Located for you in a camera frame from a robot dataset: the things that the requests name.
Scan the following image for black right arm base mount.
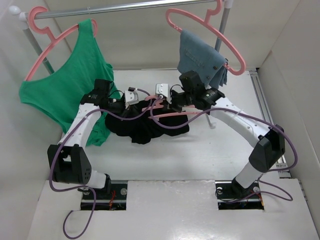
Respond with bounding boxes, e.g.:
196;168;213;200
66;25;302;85
215;181;264;210

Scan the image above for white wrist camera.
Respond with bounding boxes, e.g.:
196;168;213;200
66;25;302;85
155;83;171;103
124;87;139;108

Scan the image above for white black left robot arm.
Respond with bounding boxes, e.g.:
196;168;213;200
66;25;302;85
47;79;138;199

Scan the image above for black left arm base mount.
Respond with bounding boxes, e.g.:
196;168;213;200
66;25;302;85
78;180;128;211

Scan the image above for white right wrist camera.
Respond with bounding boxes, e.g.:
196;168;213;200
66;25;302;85
155;83;171;103

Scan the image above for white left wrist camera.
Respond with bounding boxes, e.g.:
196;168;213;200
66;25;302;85
124;87;139;108

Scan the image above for blue denim shorts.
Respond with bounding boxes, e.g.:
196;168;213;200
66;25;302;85
177;30;228;89

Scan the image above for pink hanger with green top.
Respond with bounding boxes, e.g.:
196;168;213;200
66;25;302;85
24;5;99;82

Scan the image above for pink plastic hanger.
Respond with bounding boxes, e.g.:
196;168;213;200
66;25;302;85
142;95;200;119

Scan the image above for green tank top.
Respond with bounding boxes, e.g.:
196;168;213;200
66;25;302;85
19;19;114;133

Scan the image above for pink hanger with jeans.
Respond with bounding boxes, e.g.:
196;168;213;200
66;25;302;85
165;0;247;76

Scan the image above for black t shirt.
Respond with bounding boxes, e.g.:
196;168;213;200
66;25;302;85
105;100;190;145

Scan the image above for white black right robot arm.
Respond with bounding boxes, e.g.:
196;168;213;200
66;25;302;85
170;70;285;198

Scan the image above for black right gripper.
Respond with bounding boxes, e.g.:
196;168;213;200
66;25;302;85
161;89;194;113

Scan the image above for metal clothes rack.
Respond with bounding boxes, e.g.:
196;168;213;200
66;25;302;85
8;0;235;130

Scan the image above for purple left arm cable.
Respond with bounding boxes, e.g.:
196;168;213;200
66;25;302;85
48;87;157;238

